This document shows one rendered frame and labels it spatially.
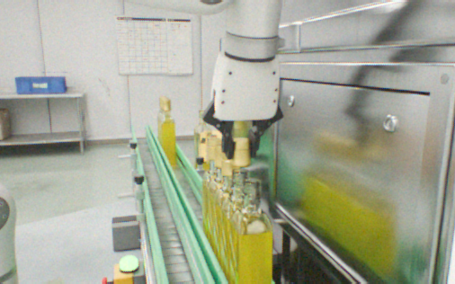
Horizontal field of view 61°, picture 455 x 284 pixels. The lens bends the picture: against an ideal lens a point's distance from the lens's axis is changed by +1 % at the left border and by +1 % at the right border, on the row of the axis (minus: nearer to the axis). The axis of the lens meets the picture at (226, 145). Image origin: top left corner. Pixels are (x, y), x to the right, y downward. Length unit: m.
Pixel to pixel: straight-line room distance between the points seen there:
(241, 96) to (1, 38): 6.16
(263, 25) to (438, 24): 0.21
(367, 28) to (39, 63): 6.15
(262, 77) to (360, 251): 0.28
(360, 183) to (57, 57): 6.11
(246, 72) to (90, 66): 5.93
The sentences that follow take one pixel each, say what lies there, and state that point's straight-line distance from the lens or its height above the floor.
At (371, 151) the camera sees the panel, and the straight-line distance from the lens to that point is 0.54.
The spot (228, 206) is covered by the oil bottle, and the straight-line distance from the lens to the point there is 0.65.
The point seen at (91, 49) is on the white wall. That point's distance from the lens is 6.45.
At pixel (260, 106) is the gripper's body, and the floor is 1.25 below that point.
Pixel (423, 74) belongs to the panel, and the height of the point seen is 1.31.
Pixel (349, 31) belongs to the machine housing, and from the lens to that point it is 0.59.
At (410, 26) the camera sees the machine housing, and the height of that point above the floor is 1.36.
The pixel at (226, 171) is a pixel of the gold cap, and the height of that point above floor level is 1.13.
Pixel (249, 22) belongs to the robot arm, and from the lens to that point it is 0.54.
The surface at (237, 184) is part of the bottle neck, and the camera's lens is 0.64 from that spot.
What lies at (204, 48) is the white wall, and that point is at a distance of 6.58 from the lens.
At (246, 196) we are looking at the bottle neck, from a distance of 0.59.
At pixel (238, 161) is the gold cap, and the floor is 1.16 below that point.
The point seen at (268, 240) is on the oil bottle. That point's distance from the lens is 0.61.
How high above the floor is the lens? 1.32
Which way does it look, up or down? 12 degrees down
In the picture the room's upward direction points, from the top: straight up
